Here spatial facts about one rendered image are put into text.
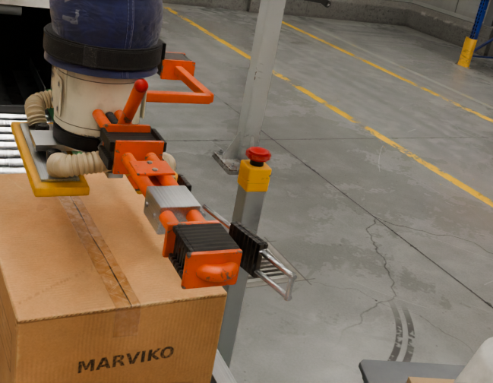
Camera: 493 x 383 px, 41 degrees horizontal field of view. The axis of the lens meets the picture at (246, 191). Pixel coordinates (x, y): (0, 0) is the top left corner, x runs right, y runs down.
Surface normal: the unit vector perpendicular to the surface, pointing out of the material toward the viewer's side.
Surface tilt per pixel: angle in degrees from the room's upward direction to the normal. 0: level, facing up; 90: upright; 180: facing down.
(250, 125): 90
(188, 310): 90
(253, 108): 90
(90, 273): 0
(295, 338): 0
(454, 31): 90
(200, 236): 0
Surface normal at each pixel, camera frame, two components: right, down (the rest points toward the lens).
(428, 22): -0.87, 0.04
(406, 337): 0.17, -0.90
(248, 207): 0.40, 0.43
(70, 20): -0.34, 0.24
